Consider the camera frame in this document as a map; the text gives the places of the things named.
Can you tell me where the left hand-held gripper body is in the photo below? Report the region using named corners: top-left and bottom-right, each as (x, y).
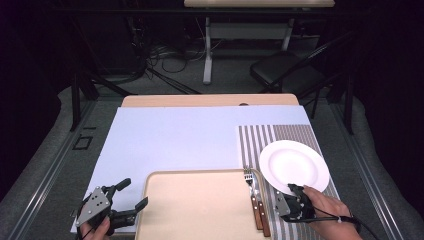
top-left (74, 185), bottom-right (137, 236)

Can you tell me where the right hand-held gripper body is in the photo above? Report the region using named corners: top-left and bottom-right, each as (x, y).
top-left (274, 186), bottom-right (317, 223)

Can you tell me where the white plate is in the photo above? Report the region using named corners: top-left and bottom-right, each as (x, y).
top-left (258, 139), bottom-right (331, 196)

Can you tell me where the wooden-handled knife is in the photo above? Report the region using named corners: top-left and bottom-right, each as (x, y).
top-left (251, 171), bottom-right (272, 238)

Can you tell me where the wooden-handled fork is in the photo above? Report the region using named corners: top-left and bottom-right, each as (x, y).
top-left (243, 168), bottom-right (264, 232)

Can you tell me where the beige tray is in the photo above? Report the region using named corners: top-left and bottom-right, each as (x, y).
top-left (134, 168), bottom-right (273, 240)

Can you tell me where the person's left hand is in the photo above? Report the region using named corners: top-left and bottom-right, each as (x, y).
top-left (79, 217), bottom-right (112, 240)

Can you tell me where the person's right hand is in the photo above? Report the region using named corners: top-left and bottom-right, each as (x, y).
top-left (302, 185), bottom-right (352, 232)

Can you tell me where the striped placemat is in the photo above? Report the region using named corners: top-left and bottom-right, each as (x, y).
top-left (238, 124), bottom-right (351, 240)

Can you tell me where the pale blue table sheet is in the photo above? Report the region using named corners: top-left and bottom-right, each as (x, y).
top-left (70, 105), bottom-right (344, 234)

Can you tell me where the black metal stand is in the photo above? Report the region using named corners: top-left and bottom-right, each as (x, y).
top-left (326, 66), bottom-right (356, 136)
top-left (68, 19), bottom-right (134, 133)

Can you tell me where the black folding chair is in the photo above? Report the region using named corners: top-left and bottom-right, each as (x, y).
top-left (249, 31), bottom-right (355, 101)

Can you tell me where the white-legged desk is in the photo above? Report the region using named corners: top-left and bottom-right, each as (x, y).
top-left (183, 0), bottom-right (336, 85)

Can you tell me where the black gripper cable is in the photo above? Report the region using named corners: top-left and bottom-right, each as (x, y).
top-left (281, 205), bottom-right (381, 240)

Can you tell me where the metal floor rail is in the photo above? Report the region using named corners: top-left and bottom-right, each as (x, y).
top-left (14, 99), bottom-right (98, 240)
top-left (328, 99), bottom-right (406, 240)

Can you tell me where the bundle of floor cables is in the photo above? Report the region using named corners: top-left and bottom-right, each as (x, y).
top-left (133, 36), bottom-right (223, 83)

